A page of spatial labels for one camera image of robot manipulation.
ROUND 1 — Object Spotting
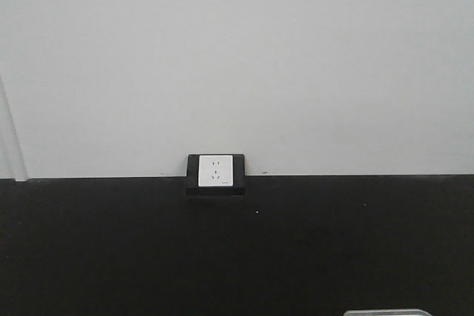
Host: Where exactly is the white wall trim strip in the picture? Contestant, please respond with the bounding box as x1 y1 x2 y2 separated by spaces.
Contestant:
1 82 28 181

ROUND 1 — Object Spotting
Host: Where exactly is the silver metal tray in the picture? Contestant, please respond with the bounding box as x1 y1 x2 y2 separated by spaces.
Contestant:
344 309 431 316

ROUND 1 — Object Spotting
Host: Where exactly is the black socket box white outlet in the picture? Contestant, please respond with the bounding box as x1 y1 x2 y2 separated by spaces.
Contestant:
184 154 246 198

